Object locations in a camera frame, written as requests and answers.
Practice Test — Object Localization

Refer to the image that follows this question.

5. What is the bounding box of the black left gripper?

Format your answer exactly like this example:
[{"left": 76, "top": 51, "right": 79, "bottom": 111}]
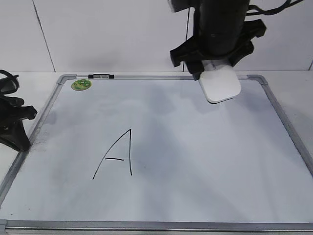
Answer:
[{"left": 0, "top": 95, "right": 38, "bottom": 151}]

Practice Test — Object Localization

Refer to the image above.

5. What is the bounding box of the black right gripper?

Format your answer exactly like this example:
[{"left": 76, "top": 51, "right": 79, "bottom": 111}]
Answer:
[{"left": 170, "top": 19, "right": 266, "bottom": 81}]

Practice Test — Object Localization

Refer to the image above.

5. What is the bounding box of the white whiteboard eraser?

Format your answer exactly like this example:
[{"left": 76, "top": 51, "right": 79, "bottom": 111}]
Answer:
[{"left": 199, "top": 60, "right": 241, "bottom": 104}]

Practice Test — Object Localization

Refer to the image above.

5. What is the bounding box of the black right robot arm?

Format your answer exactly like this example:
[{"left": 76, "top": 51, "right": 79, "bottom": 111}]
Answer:
[{"left": 168, "top": 0, "right": 267, "bottom": 67}]

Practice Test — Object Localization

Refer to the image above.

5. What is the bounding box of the green round magnet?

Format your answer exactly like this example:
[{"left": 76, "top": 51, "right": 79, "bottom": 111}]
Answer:
[{"left": 71, "top": 79, "right": 92, "bottom": 91}]

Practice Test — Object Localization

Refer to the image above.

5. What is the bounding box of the black cable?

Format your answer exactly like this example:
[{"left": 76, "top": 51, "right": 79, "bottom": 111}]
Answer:
[{"left": 0, "top": 69, "right": 20, "bottom": 95}]

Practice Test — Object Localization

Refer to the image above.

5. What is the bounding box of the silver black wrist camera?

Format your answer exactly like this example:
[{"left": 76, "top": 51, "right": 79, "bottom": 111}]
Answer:
[{"left": 167, "top": 0, "right": 197, "bottom": 13}]

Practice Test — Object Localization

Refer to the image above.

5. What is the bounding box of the whiteboard with aluminium frame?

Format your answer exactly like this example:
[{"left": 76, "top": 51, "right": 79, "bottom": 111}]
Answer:
[{"left": 0, "top": 74, "right": 313, "bottom": 235}]

